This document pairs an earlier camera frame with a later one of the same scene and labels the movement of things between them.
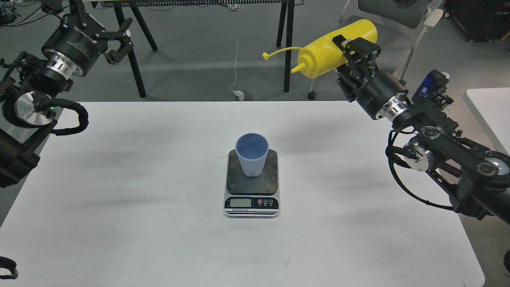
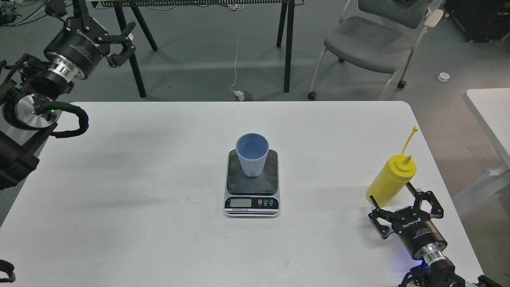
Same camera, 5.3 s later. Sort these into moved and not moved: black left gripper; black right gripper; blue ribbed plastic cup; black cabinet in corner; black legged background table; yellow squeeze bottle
Moved: black right gripper; yellow squeeze bottle
Not moved: black legged background table; black left gripper; black cabinet in corner; blue ribbed plastic cup
